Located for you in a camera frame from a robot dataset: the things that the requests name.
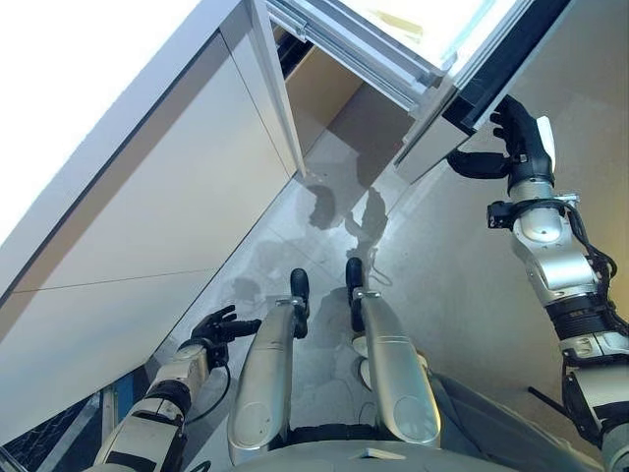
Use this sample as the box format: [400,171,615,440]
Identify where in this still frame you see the steel bottom fridge drawer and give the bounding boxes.
[284,43,412,148]

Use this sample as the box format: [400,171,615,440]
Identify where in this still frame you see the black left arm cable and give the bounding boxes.
[189,363,233,425]

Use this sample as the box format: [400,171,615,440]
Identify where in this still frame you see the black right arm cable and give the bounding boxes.
[564,201,629,340]

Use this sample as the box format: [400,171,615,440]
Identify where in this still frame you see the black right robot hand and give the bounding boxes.
[446,95,555,186]

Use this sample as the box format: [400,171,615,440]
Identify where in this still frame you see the grey robot torso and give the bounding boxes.
[235,371,608,472]

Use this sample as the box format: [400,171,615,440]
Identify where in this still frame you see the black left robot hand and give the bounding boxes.
[191,304,262,346]

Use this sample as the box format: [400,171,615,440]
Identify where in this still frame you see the white tall side panel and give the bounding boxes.
[248,0,309,178]

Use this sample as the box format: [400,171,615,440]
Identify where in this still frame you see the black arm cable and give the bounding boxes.
[564,201,629,340]
[189,363,233,425]

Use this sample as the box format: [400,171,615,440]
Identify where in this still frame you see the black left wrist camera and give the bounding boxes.
[208,341,230,368]

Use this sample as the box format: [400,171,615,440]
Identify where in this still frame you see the silver right robot leg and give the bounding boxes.
[345,257,441,448]

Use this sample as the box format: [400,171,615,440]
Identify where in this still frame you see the stainless steel fridge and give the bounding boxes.
[264,0,574,184]

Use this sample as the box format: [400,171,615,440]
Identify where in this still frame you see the dark blue grid structure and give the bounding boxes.
[0,371,148,472]

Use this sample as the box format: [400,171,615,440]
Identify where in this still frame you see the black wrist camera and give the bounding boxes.
[208,341,230,368]
[486,200,515,230]

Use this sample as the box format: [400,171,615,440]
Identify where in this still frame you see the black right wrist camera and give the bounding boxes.
[486,200,515,230]

